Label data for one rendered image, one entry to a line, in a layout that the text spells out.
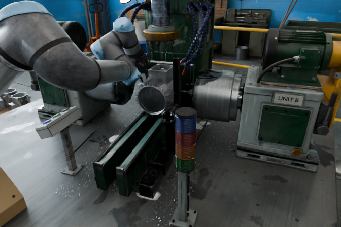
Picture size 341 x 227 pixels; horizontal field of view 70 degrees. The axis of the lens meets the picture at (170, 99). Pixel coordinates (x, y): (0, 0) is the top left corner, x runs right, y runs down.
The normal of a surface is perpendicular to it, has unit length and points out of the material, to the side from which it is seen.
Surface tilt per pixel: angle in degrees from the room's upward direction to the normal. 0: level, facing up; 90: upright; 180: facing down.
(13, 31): 72
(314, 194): 0
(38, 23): 48
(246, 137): 90
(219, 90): 55
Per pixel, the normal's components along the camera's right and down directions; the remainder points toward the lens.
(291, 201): -0.01, -0.91
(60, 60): 0.49, 0.12
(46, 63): 0.02, 0.29
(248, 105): -0.34, 0.39
